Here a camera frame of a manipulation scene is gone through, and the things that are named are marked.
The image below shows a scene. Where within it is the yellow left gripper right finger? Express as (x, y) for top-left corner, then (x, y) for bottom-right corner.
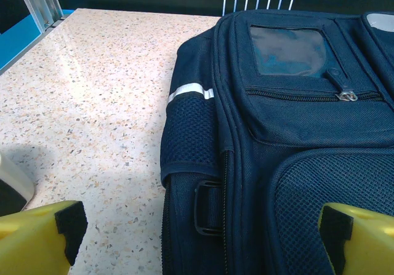
(318, 203), (394, 275)

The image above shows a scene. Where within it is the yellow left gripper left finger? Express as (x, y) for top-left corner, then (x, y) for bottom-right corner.
(0, 200), (89, 275)

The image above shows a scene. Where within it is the grey and black pencil case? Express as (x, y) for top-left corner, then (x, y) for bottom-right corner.
(0, 153), (35, 218)

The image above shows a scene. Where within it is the navy blue student backpack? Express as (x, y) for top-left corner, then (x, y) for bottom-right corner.
(160, 9), (394, 275)

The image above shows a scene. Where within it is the blue table edge strip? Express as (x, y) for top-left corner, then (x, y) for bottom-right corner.
(0, 13), (41, 70)

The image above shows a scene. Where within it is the aluminium side rail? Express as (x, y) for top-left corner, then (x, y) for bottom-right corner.
(0, 9), (73, 76)

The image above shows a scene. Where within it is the aluminium frame post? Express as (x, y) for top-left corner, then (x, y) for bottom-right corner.
(14, 0), (65, 30)

